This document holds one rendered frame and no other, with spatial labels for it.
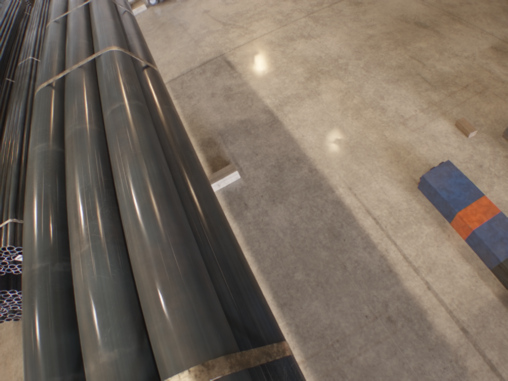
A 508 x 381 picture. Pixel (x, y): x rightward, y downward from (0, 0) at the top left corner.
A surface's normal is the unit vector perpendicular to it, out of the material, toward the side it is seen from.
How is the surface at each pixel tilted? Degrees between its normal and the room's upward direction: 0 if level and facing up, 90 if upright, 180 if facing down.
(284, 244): 0
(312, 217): 0
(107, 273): 34
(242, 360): 60
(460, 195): 0
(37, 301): 11
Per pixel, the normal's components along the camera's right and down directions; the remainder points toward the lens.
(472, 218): -0.23, -0.53
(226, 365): 0.51, -0.70
